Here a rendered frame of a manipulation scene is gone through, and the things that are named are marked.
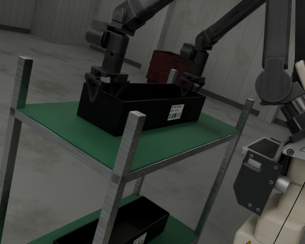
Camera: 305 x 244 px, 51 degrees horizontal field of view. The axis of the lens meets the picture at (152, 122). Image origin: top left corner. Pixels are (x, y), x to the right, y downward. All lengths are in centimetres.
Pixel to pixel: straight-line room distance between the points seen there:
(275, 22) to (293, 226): 54
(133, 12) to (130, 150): 38
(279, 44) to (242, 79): 685
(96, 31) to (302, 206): 76
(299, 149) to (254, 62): 683
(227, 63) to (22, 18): 557
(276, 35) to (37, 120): 66
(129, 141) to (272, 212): 49
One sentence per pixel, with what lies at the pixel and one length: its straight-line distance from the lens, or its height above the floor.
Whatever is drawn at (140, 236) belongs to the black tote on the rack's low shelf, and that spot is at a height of 43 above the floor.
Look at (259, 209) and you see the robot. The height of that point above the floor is 90.
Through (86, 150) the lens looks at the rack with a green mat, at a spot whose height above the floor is 95.
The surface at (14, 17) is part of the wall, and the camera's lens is 954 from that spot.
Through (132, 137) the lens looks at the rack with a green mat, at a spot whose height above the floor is 105.
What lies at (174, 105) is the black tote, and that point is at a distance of 118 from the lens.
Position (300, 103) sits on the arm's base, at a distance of 77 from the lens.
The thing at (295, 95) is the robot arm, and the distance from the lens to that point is 77.
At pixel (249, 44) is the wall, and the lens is 765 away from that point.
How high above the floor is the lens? 130
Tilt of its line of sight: 17 degrees down
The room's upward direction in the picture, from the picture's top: 17 degrees clockwise
